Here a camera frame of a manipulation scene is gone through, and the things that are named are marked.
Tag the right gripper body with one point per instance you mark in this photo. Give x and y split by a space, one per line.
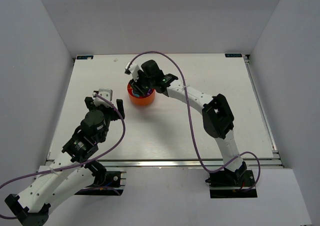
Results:
142 85

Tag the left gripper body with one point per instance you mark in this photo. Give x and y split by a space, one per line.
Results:
107 110

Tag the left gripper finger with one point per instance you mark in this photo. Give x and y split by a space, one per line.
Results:
89 102
120 107

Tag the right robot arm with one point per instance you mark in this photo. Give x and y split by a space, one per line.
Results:
217 117

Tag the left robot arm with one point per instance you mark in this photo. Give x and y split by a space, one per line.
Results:
74 171

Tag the orange divided round container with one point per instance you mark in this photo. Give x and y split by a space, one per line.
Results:
143 100

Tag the left blue table label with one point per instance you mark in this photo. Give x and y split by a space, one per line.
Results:
84 57

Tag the blue table label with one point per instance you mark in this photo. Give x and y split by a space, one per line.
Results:
233 55
84 57

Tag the right blue table label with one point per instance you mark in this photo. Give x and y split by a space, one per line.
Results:
233 55

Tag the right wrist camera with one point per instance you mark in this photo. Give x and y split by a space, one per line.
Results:
132 69

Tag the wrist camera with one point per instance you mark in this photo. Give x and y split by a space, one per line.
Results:
105 93
132 69

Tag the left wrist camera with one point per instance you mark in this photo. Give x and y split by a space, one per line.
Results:
105 93

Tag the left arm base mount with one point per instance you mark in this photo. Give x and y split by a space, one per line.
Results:
105 182

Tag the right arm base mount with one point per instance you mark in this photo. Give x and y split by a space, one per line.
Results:
221 186

